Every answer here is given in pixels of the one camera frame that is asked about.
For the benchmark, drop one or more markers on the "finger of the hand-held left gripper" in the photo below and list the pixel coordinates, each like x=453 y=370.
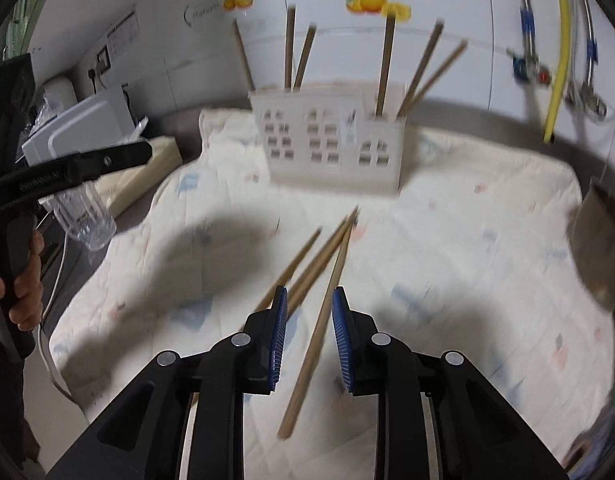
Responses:
x=102 y=161

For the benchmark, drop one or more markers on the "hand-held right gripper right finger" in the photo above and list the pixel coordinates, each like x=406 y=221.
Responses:
x=342 y=340

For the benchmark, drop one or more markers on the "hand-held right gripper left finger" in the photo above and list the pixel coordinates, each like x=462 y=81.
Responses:
x=277 y=340

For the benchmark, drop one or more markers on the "wooden chopstick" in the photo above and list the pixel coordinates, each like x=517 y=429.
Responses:
x=304 y=57
x=289 y=50
x=312 y=260
x=243 y=55
x=422 y=62
x=318 y=335
x=432 y=77
x=324 y=260
x=385 y=65
x=292 y=267

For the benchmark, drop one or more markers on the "beige plastic utensil holder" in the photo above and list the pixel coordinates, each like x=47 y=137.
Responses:
x=332 y=165

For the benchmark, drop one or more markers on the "person's left hand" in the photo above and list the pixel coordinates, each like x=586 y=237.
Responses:
x=31 y=290

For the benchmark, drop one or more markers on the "white countertop appliance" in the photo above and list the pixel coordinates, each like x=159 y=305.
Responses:
x=72 y=125

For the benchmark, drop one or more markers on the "clear glass mug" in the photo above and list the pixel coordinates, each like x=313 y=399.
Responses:
x=87 y=225

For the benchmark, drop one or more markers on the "cream printed quilted mat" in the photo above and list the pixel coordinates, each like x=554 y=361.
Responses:
x=462 y=220

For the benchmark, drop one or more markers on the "stainless steel pot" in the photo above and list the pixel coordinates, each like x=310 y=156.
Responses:
x=595 y=250

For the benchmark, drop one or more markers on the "dark patterned cloth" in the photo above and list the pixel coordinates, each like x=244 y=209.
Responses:
x=590 y=445

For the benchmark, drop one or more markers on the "wall power socket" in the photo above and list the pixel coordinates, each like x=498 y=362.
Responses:
x=103 y=60

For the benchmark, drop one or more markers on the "black and white wall label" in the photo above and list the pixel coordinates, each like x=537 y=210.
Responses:
x=122 y=30

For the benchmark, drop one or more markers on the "metal wall valve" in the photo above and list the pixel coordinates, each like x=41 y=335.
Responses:
x=590 y=102
x=527 y=70

